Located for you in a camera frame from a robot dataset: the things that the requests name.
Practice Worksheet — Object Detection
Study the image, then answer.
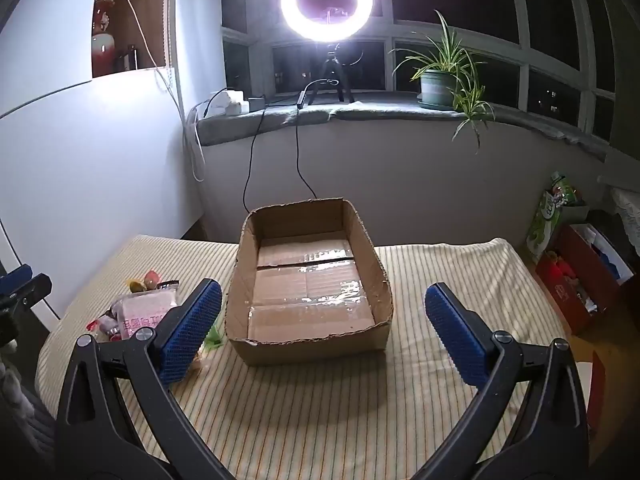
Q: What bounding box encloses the cardboard box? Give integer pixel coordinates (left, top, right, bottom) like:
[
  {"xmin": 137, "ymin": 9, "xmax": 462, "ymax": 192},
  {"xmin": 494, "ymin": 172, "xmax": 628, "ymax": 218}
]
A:
[{"xmin": 224, "ymin": 198, "xmax": 392, "ymax": 367}]

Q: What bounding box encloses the white power strip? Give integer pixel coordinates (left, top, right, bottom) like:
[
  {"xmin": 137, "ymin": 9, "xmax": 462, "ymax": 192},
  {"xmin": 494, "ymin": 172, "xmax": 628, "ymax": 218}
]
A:
[{"xmin": 205, "ymin": 89, "xmax": 249, "ymax": 117}]

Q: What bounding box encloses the white window frame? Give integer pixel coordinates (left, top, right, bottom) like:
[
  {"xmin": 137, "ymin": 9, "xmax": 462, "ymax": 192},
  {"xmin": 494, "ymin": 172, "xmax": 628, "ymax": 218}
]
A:
[{"xmin": 220, "ymin": 0, "xmax": 640, "ymax": 147}]

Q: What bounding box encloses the striped yellow blanket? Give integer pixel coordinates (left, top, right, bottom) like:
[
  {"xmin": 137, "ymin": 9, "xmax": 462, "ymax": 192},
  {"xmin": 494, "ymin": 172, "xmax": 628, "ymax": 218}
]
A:
[{"xmin": 36, "ymin": 234, "xmax": 591, "ymax": 480}]

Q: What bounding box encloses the red white snack packet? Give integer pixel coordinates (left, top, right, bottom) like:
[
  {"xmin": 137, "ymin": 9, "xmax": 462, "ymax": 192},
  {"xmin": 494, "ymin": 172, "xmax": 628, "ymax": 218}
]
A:
[{"xmin": 86, "ymin": 312, "xmax": 121, "ymax": 343}]

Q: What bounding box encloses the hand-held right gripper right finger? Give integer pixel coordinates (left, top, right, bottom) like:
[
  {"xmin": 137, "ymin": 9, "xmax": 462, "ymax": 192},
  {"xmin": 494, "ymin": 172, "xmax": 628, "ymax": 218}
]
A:
[{"xmin": 415, "ymin": 281, "xmax": 591, "ymax": 480}]

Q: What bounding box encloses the wooden wall shelf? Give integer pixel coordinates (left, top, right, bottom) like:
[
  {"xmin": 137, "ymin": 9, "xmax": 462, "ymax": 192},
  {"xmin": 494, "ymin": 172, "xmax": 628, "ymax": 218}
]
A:
[{"xmin": 91, "ymin": 0, "xmax": 168, "ymax": 79}]

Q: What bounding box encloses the green printed bag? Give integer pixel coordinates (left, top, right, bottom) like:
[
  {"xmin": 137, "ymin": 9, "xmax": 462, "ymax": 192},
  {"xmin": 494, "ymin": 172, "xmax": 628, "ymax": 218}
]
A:
[{"xmin": 526, "ymin": 171, "xmax": 581, "ymax": 266}]

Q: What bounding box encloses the black power cable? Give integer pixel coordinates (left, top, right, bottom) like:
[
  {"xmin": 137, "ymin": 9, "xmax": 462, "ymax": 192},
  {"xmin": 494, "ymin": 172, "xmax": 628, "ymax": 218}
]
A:
[{"xmin": 243, "ymin": 107, "xmax": 267, "ymax": 214}]

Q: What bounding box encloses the pink sandwich packet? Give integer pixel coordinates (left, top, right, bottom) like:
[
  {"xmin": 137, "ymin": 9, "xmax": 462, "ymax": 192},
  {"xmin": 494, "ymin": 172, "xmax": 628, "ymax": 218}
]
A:
[{"xmin": 111, "ymin": 287, "xmax": 180, "ymax": 341}]

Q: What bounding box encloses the person's left forearm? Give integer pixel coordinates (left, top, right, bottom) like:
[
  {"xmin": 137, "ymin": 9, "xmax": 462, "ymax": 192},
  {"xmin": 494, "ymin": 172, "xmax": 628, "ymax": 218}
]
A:
[{"xmin": 0, "ymin": 345, "xmax": 32, "ymax": 413}]

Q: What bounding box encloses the white cable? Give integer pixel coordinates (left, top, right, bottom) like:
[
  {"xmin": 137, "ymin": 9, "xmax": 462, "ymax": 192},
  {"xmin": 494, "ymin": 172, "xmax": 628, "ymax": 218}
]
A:
[{"xmin": 119, "ymin": 0, "xmax": 207, "ymax": 182}]

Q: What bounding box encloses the white lace cloth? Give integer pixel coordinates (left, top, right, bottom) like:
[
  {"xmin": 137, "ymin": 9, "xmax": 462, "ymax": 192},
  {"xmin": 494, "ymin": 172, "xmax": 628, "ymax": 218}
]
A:
[{"xmin": 607, "ymin": 185, "xmax": 640, "ymax": 242}]

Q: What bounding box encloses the black tripod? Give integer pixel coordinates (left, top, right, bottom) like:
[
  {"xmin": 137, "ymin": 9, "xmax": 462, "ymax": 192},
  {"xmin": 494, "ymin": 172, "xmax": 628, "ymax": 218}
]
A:
[{"xmin": 307, "ymin": 42, "xmax": 356, "ymax": 106}]

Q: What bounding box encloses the potted spider plant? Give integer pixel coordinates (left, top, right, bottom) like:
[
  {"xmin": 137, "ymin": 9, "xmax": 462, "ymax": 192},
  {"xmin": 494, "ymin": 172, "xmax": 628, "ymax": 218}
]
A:
[{"xmin": 390, "ymin": 10, "xmax": 496, "ymax": 153}]

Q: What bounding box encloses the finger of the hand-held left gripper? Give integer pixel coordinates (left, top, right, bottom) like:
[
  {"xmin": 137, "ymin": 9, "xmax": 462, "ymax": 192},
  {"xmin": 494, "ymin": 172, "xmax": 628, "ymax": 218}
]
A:
[
  {"xmin": 0, "ymin": 274, "xmax": 53, "ymax": 313},
  {"xmin": 0, "ymin": 265, "xmax": 34, "ymax": 297}
]

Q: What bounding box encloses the red storage box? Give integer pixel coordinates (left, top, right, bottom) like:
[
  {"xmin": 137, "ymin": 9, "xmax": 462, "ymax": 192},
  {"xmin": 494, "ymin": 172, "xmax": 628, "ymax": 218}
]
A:
[{"xmin": 535, "ymin": 222, "xmax": 637, "ymax": 336}]

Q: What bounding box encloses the white ring light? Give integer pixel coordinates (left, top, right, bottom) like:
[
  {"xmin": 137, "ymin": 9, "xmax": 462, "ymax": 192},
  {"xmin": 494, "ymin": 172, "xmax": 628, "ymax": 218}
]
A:
[{"xmin": 280, "ymin": 0, "xmax": 375, "ymax": 43}]

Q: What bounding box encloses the red snack with brown ball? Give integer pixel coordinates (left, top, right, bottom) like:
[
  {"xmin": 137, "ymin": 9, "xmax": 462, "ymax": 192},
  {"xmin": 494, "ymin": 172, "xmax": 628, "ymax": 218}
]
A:
[{"xmin": 127, "ymin": 270, "xmax": 163, "ymax": 293}]

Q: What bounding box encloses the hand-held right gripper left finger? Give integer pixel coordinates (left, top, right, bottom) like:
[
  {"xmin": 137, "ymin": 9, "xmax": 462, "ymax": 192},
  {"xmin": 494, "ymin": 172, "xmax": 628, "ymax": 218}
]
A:
[{"xmin": 55, "ymin": 279, "xmax": 226, "ymax": 480}]

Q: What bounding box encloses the grey windowsill mat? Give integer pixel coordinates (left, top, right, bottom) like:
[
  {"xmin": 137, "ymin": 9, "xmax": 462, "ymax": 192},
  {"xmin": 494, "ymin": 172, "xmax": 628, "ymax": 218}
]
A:
[{"xmin": 195, "ymin": 91, "xmax": 612, "ymax": 162}]

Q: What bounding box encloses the clear green candy packet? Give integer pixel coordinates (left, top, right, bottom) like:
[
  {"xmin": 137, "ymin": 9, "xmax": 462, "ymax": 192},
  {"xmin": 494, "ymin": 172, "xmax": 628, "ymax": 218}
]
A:
[{"xmin": 202, "ymin": 324, "xmax": 224, "ymax": 352}]

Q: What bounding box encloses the black ring light cable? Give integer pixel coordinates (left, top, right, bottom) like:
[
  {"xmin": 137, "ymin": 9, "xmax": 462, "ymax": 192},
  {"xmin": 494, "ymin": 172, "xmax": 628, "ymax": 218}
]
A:
[{"xmin": 295, "ymin": 79, "xmax": 337, "ymax": 200}]

